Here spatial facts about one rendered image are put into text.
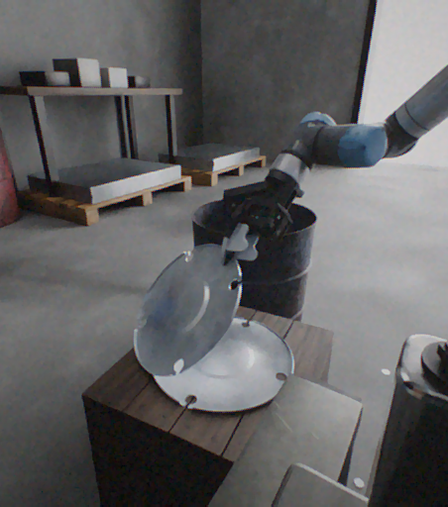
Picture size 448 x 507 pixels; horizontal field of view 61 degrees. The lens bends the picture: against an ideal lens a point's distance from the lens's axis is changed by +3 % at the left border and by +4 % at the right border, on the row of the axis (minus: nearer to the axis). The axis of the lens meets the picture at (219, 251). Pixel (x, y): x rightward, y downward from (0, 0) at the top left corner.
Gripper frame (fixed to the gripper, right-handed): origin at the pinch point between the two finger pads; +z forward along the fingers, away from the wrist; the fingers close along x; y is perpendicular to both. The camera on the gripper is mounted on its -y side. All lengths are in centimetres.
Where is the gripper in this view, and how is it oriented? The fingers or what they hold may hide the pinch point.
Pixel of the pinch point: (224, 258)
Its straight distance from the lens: 76.1
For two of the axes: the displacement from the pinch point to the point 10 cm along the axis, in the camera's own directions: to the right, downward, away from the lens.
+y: 6.4, 3.1, -7.0
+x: 5.5, 4.6, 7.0
